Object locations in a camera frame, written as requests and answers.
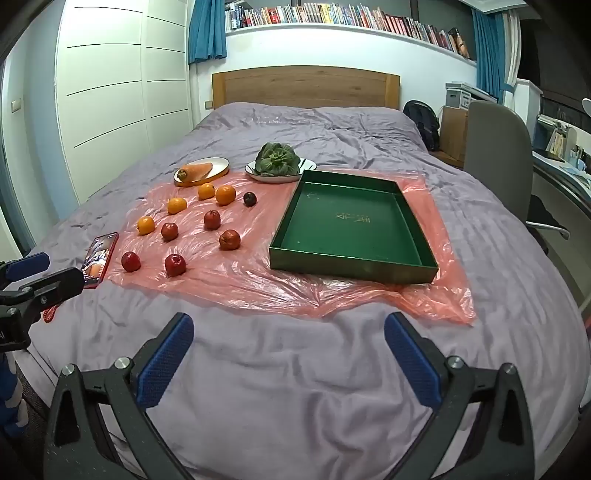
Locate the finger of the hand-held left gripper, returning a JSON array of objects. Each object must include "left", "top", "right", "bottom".
[
  {"left": 0, "top": 252, "right": 51, "bottom": 284},
  {"left": 0, "top": 266, "right": 86, "bottom": 324}
]

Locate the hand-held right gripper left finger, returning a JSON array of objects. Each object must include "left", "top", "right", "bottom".
[{"left": 44, "top": 312, "right": 204, "bottom": 480}]

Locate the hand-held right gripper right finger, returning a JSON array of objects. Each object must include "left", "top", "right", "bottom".
[{"left": 383, "top": 311, "right": 550, "bottom": 480}]

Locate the green tray box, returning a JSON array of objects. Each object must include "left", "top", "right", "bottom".
[{"left": 269, "top": 169, "right": 439, "bottom": 285}]

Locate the person's left hand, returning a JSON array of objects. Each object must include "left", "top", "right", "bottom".
[{"left": 0, "top": 353, "right": 23, "bottom": 439}]

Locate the red smartphone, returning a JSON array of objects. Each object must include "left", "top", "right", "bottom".
[{"left": 81, "top": 232, "right": 120, "bottom": 289}]

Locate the red plastic sheet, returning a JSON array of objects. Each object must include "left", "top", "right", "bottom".
[{"left": 107, "top": 170, "right": 477, "bottom": 326}]

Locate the carrot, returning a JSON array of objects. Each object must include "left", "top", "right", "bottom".
[{"left": 175, "top": 162, "right": 214, "bottom": 183}]

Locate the white wardrobe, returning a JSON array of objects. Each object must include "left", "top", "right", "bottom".
[{"left": 55, "top": 0, "right": 195, "bottom": 206}]

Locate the orange-rimmed white plate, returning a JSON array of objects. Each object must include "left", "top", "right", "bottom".
[{"left": 174, "top": 157, "right": 230, "bottom": 187}]

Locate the striped white plate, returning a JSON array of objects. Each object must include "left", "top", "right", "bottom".
[{"left": 245, "top": 157, "right": 318, "bottom": 184}]

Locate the grey chair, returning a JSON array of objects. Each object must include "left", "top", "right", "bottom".
[{"left": 463, "top": 100, "right": 571, "bottom": 241}]

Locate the green bok choy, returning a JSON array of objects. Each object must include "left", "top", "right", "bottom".
[{"left": 255, "top": 142, "right": 301, "bottom": 177}]

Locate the wooden nightstand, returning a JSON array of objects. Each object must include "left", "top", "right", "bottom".
[{"left": 436, "top": 106, "right": 469, "bottom": 168}]

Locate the cluttered desk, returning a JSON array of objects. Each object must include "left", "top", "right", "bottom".
[{"left": 531, "top": 111, "right": 591, "bottom": 208}]

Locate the black backpack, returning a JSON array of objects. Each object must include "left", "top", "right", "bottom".
[{"left": 403, "top": 100, "right": 441, "bottom": 151}]

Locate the white storage box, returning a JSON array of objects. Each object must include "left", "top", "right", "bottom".
[{"left": 445, "top": 82, "right": 497, "bottom": 109}]

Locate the blue curtain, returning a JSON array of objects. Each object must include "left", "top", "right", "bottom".
[
  {"left": 472, "top": 9, "right": 508, "bottom": 104},
  {"left": 187, "top": 0, "right": 228, "bottom": 65}
]

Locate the wooden headboard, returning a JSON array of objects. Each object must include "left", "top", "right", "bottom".
[{"left": 211, "top": 66, "right": 400, "bottom": 110}]

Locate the row of books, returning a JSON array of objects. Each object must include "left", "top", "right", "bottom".
[{"left": 224, "top": 0, "right": 472, "bottom": 60}]

